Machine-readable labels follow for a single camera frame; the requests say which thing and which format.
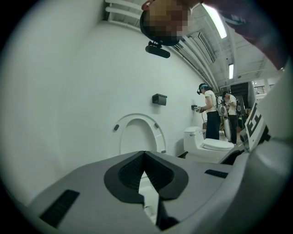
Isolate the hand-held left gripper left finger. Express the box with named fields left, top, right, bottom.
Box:
left=27, top=150, right=161, bottom=234

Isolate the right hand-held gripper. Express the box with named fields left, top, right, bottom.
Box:
left=218, top=57, right=293, bottom=165

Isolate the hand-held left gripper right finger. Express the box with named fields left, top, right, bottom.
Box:
left=144, top=150, right=232, bottom=231

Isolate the white neighbouring toilet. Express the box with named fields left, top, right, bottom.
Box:
left=183, top=126, right=235, bottom=164

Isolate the black tall cabinet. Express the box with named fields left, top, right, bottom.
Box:
left=229, top=82, right=250, bottom=98

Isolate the white ceiling air conditioner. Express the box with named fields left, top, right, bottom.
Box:
left=189, top=32, right=216, bottom=64

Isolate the person's red shirt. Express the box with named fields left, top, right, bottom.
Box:
left=201, top=0, right=289, bottom=72

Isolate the long ceiling light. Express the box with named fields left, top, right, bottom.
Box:
left=201, top=2, right=228, bottom=39

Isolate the person's head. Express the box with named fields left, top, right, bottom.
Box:
left=143, top=0, right=193, bottom=45

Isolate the white ceiling pipe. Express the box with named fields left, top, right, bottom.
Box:
left=109, top=17, right=141, bottom=26
left=111, top=6, right=143, bottom=15

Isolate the black wall paper holder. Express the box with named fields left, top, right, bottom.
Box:
left=152, top=93, right=168, bottom=106

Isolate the black head-mounted camera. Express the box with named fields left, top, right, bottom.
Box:
left=139, top=9, right=184, bottom=59

